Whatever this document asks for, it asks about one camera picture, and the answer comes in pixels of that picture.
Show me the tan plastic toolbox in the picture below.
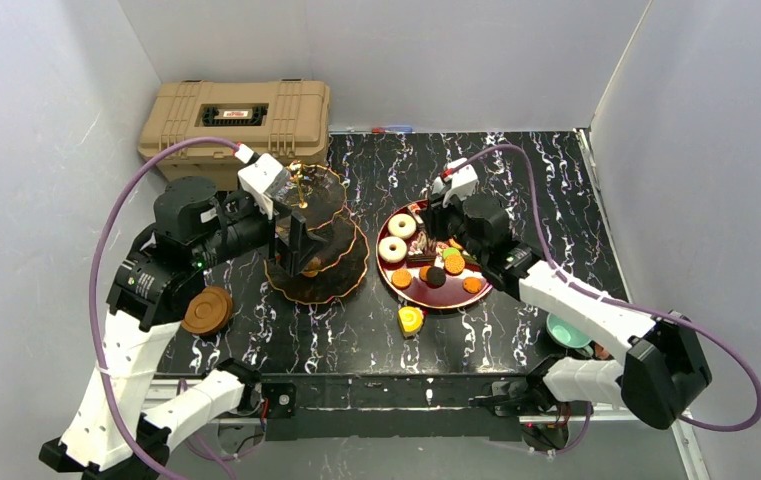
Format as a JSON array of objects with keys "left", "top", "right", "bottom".
[{"left": 138, "top": 79, "right": 332, "bottom": 166}]

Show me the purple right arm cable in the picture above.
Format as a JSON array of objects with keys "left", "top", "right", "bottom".
[{"left": 441, "top": 143, "right": 761, "bottom": 458}]

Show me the yellow swirl roll cake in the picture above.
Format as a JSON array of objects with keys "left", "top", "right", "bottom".
[{"left": 397, "top": 306, "right": 425, "bottom": 338}]

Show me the chocolate chip cookie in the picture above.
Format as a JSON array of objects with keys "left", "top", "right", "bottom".
[{"left": 462, "top": 276, "right": 483, "bottom": 295}]

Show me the yellow round cracker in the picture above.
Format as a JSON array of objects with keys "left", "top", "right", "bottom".
[{"left": 390, "top": 268, "right": 413, "bottom": 290}]

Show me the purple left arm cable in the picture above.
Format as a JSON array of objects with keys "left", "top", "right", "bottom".
[{"left": 89, "top": 137, "right": 255, "bottom": 480}]

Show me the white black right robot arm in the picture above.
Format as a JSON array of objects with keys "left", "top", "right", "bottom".
[{"left": 421, "top": 194, "right": 712, "bottom": 430}]

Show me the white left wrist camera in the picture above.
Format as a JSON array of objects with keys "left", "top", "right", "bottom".
[{"left": 234, "top": 143, "right": 290, "bottom": 220}]

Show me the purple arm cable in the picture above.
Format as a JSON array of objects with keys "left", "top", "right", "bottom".
[
  {"left": 89, "top": 137, "right": 255, "bottom": 480},
  {"left": 441, "top": 143, "right": 761, "bottom": 458}
]

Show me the white iced donut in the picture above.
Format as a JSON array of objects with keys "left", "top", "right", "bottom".
[
  {"left": 387, "top": 213, "right": 418, "bottom": 240},
  {"left": 377, "top": 236, "right": 408, "bottom": 264}
]

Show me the three tier glass stand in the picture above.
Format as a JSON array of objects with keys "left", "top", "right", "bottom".
[{"left": 265, "top": 162, "right": 368, "bottom": 305}]

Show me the brown round wooden coaster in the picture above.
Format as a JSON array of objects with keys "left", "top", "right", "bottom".
[{"left": 181, "top": 286, "right": 234, "bottom": 336}]

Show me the aluminium frame rail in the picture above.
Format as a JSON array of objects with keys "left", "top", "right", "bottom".
[{"left": 81, "top": 374, "right": 713, "bottom": 480}]

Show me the yellow cracker under chocolate cookie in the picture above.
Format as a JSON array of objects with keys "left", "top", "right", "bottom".
[{"left": 444, "top": 254, "right": 466, "bottom": 275}]

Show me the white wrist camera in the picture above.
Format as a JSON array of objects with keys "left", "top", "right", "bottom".
[
  {"left": 234, "top": 143, "right": 290, "bottom": 220},
  {"left": 428, "top": 158, "right": 479, "bottom": 207}
]

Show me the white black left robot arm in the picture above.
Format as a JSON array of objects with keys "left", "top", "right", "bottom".
[{"left": 39, "top": 174, "right": 323, "bottom": 479}]

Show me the dark red round tray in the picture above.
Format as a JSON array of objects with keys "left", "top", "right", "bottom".
[{"left": 375, "top": 200, "right": 493, "bottom": 310}]

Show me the red blue pen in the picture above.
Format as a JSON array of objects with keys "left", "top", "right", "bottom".
[{"left": 371, "top": 125, "right": 413, "bottom": 134}]

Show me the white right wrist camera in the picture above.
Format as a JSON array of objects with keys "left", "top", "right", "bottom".
[{"left": 428, "top": 158, "right": 479, "bottom": 207}]

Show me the teal saucer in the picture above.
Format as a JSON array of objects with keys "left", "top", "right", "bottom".
[{"left": 546, "top": 313, "right": 592, "bottom": 350}]

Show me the dark chocolate sandwich cookie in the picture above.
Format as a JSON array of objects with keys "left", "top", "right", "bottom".
[{"left": 422, "top": 266, "right": 447, "bottom": 288}]

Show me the chocolate layer cake slice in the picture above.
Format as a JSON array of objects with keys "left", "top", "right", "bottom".
[{"left": 406, "top": 250, "right": 437, "bottom": 267}]

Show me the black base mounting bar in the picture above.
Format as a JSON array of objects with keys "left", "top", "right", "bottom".
[{"left": 197, "top": 374, "right": 597, "bottom": 444}]

